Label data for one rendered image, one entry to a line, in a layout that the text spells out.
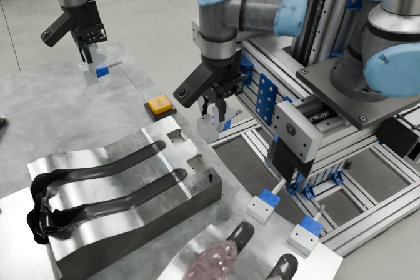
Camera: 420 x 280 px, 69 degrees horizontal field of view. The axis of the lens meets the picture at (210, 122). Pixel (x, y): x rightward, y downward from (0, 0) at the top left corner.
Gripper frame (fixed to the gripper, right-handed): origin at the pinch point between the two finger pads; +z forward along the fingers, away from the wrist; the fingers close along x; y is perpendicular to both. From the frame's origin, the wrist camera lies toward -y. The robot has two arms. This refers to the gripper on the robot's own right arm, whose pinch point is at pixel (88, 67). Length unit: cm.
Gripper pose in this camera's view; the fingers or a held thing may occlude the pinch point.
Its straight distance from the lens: 102.2
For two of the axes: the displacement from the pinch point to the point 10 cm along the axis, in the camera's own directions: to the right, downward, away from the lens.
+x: -5.8, -5.9, 5.7
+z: 0.0, 7.0, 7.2
